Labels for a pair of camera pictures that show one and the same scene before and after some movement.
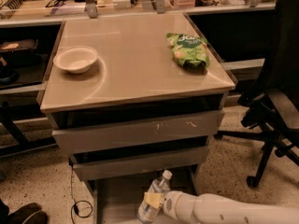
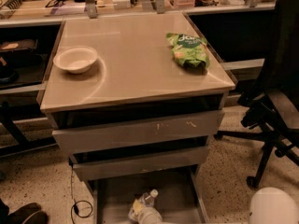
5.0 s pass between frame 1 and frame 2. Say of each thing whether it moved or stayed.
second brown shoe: stayed
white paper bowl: stayed
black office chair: stayed
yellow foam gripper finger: moved
